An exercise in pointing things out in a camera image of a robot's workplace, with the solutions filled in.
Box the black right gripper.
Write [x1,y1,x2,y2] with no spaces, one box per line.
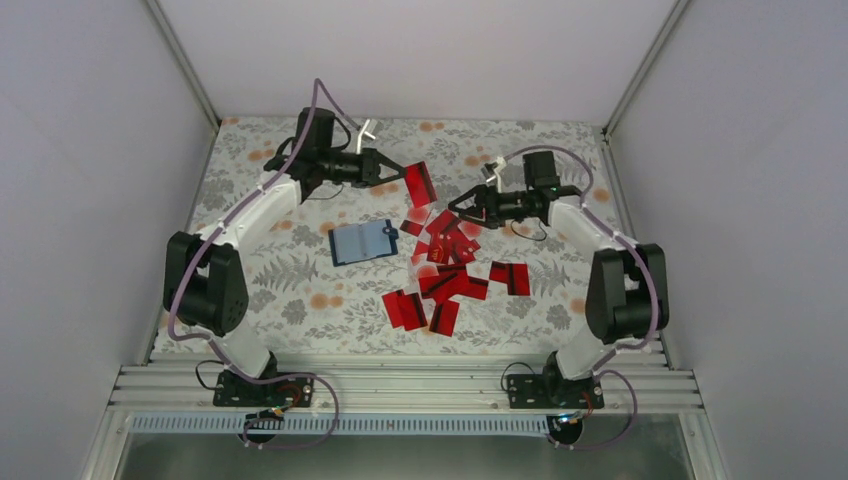
[449,183,534,230]

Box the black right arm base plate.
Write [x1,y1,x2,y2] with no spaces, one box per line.
[502,374,605,410]

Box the aluminium right corner post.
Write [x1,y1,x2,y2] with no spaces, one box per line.
[601,0,691,141]

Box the red chip card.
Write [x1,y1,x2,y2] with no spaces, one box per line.
[426,230,480,265]

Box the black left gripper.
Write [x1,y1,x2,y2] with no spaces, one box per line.
[319,148,407,188]

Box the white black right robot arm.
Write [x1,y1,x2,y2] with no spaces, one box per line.
[448,145,670,407]

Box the aluminium corner post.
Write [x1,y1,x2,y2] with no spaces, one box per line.
[601,0,691,141]
[142,0,221,132]

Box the aluminium left corner post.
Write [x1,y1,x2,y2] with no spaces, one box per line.
[142,0,221,132]

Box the red card front left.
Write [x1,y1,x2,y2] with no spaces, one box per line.
[382,290,405,328]

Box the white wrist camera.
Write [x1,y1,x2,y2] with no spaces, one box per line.
[481,156,507,191]
[354,118,376,154]

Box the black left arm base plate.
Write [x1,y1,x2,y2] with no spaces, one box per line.
[212,371,314,408]

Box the red card far right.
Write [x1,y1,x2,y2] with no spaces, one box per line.
[489,261,531,296]

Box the aluminium front rail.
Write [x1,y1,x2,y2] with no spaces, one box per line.
[108,353,704,414]

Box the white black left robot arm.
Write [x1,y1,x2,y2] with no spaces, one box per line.
[162,107,406,405]

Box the white card red circle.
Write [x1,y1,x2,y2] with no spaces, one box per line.
[398,205,432,237]

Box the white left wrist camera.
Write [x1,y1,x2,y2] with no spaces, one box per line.
[354,118,376,154]

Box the floral patterned table cloth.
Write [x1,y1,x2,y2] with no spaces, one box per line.
[153,116,653,356]

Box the navy blue card holder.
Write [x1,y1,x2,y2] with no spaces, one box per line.
[328,219,399,267]

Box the red card pile centre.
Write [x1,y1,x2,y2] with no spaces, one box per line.
[418,265,489,304]

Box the red card front middle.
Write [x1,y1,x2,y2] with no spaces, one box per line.
[398,293,428,331]

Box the red card front bottom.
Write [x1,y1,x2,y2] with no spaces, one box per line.
[429,300,460,337]

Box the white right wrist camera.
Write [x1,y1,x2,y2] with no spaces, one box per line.
[481,156,507,191]

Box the grey slotted cable duct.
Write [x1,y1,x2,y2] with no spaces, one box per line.
[128,412,549,437]

